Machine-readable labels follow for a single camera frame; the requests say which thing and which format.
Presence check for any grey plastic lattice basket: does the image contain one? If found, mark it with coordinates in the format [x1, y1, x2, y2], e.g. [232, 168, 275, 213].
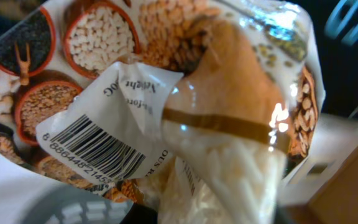
[20, 0, 358, 224]

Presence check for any brown cream snack bag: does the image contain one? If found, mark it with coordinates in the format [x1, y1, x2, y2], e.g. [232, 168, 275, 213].
[0, 1, 323, 223]

